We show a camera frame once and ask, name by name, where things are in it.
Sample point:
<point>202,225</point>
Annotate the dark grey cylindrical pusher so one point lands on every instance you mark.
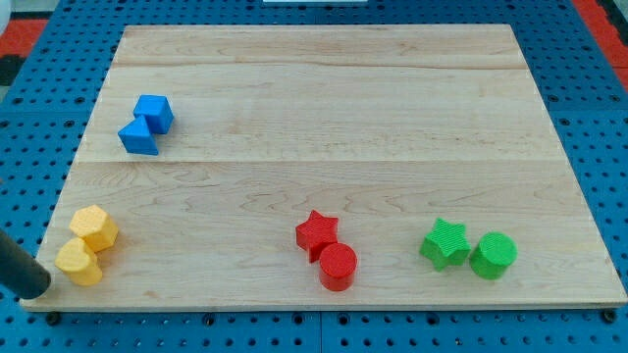
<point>20,272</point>

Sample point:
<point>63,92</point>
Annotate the yellow hexagon block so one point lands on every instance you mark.
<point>95,227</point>

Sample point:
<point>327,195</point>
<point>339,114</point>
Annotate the yellow heart block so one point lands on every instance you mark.
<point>78,262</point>

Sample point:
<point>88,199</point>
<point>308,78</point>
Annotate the blue triangle block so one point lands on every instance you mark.
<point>137,137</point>

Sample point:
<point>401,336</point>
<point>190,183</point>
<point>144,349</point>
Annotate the blue cube block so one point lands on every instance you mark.
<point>157,112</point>

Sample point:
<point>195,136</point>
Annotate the red star block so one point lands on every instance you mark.
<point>315,234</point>

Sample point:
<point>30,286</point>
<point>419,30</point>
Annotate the red cylinder block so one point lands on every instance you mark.
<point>338,263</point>

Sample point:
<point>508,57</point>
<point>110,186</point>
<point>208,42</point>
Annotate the light wooden board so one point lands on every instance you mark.
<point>385,127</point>

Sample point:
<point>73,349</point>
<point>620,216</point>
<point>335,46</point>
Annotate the green star block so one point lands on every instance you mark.
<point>446,245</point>

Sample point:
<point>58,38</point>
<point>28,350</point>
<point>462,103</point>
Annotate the green cylinder block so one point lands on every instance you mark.
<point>494,254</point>

